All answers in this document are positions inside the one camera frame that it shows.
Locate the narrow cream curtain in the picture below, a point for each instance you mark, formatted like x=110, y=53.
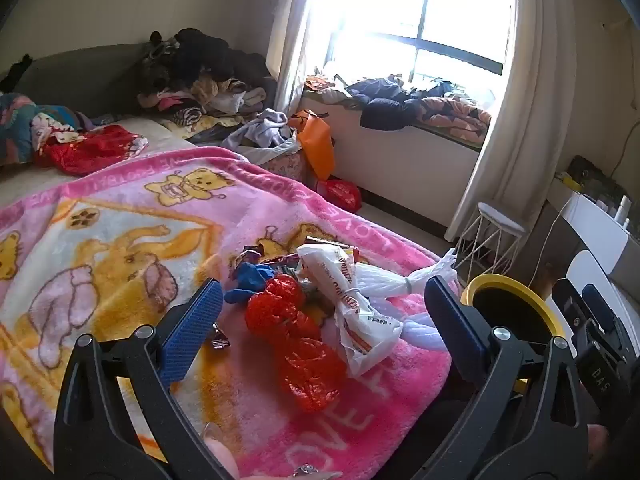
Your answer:
x=290, y=35

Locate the silver foil wrapper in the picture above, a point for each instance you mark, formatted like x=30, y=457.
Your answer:
x=220, y=339

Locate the white printed plastic bag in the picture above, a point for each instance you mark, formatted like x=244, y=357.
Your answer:
x=325, y=270

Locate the colourful printed blanket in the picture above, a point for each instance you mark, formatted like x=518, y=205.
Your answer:
x=20, y=120

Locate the blue plastic bag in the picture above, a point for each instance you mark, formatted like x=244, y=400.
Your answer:
x=250, y=280

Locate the white twisted plastic bag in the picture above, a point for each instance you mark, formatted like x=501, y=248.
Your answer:
x=385, y=282

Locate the person's left hand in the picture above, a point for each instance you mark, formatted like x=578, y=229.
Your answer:
x=222, y=455

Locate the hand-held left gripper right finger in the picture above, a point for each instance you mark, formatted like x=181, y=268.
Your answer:
x=457, y=330

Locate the red plastic shopping bag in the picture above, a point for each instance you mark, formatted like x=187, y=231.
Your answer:
x=342, y=194

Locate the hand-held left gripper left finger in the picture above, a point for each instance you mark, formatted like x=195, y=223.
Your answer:
x=192, y=330

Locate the wide cream curtain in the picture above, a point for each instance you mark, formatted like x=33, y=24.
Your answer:
x=525, y=85

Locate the floral laundry basket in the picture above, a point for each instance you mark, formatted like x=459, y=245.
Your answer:
x=285, y=167

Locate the orange paper bag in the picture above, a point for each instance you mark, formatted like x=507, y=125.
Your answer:
x=315, y=145

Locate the pile of clothes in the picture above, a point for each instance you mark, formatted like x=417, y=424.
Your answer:
x=200, y=55

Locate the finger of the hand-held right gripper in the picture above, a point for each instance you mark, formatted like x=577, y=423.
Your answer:
x=600, y=312
x=570, y=305

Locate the white dressing table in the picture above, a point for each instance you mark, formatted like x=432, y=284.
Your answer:
x=600, y=230

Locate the white bottle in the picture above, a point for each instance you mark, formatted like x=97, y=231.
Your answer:
x=624, y=212

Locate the yellow rimmed black trash bin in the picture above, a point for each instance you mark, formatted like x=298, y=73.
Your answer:
x=510, y=310

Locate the black cloth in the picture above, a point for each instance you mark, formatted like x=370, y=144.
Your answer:
x=15, y=72

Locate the red patterned cloth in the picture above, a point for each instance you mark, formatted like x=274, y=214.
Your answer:
x=95, y=150

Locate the shiny snack wrapper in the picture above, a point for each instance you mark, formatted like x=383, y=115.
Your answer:
x=252, y=255

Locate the grey headboard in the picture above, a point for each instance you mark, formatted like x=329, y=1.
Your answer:
x=75, y=75

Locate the beige mattress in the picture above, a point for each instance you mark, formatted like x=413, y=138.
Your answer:
x=30, y=185

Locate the orange patterned quilt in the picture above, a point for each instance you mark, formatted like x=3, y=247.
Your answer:
x=460, y=117

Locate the lavender plastic bag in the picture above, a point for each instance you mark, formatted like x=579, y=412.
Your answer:
x=425, y=332

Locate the pink printed blanket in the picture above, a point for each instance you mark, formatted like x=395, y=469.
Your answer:
x=280, y=210

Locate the grey clothes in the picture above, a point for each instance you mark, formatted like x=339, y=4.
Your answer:
x=260, y=132

